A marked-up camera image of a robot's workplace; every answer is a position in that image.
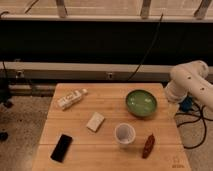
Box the black floor cables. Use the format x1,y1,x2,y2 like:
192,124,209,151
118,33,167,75
175,99,213,150

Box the black hanging cable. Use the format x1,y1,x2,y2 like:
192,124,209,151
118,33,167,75
125,13,165,83

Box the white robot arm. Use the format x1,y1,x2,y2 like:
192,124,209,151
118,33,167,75
165,60,213,111

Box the blue power box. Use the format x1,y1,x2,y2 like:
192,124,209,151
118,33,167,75
179,96,193,112

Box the white rectangular block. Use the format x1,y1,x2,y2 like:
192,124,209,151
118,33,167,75
86,112,105,132

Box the white plastic bottle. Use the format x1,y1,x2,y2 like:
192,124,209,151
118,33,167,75
57,89,88,110

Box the wooden table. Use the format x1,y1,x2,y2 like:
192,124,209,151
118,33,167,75
32,83,191,171

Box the green ceramic bowl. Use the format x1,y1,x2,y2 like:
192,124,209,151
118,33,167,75
125,89,157,117

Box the brown snack bar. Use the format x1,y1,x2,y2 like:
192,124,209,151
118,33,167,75
142,134,155,158

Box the black smartphone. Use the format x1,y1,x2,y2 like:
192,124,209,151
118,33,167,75
50,134,73,162

